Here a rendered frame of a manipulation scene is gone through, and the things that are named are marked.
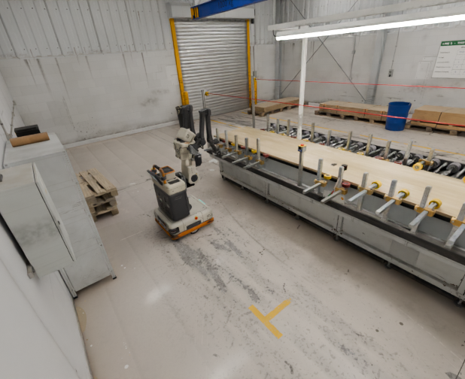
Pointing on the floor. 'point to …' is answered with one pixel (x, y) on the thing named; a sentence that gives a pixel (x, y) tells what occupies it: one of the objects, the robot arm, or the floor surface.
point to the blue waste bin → (401, 110)
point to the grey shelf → (66, 210)
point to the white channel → (346, 19)
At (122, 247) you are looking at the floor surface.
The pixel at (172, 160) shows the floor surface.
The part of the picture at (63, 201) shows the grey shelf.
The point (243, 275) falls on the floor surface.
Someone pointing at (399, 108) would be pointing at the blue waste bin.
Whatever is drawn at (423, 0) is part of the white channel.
